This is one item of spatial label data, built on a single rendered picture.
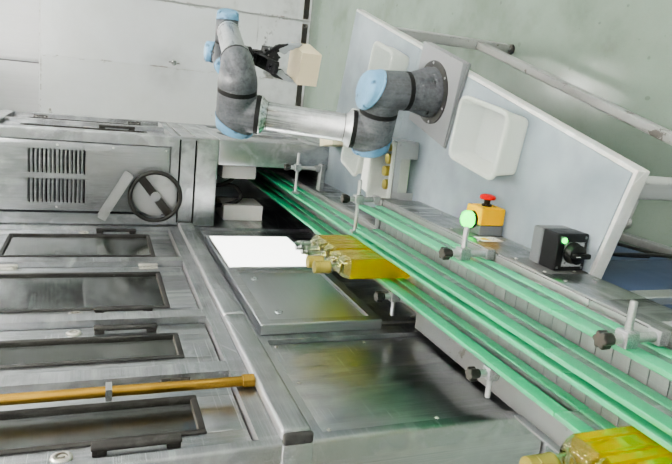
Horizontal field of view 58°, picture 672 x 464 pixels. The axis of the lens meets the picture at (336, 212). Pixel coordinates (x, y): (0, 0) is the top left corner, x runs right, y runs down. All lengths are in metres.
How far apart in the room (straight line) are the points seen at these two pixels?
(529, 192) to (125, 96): 4.20
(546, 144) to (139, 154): 1.66
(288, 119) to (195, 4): 3.63
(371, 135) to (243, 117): 0.38
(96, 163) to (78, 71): 2.76
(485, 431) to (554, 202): 0.52
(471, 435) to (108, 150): 1.80
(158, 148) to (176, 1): 2.89
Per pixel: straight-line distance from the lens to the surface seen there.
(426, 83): 1.85
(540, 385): 1.27
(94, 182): 2.61
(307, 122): 1.83
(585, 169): 1.40
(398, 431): 1.25
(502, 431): 1.38
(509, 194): 1.59
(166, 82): 5.32
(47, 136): 2.57
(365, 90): 1.80
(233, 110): 1.82
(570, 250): 1.33
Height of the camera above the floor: 1.71
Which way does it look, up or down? 21 degrees down
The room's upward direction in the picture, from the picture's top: 89 degrees counter-clockwise
